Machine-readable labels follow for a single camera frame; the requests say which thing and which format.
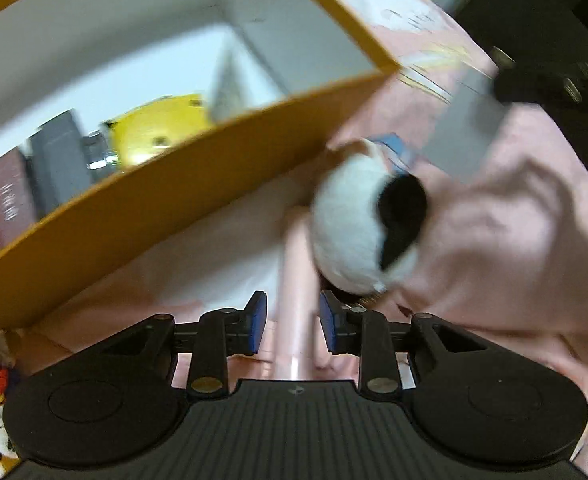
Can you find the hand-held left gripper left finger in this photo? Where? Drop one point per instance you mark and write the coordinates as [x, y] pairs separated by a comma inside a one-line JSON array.
[[256, 321]]

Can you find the dark grey small box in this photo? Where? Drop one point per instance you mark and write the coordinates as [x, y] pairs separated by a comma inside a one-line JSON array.
[[56, 160]]

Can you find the pink tube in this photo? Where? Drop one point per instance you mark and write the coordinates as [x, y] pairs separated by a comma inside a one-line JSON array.
[[294, 310]]

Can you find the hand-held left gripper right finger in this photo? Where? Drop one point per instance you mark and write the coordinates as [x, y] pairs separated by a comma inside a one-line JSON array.
[[330, 322]]

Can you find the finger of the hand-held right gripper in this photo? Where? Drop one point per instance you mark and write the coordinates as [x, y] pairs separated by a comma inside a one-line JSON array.
[[534, 85]]

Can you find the dusty pink small box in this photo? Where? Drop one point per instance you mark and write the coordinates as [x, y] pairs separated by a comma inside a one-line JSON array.
[[6, 200]]

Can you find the silver metal clip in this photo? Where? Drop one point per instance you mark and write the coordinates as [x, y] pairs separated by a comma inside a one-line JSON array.
[[98, 154]]

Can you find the orange cardboard box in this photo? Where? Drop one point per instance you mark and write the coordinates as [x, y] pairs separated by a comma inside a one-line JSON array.
[[149, 210]]

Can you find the light grey box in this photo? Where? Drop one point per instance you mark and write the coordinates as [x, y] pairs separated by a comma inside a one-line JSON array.
[[466, 127]]

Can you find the yellow plush toy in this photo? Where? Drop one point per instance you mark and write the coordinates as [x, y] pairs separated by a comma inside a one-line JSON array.
[[159, 122]]

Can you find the pink printed blanket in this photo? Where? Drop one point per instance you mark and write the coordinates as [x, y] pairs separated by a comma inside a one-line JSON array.
[[524, 235]]

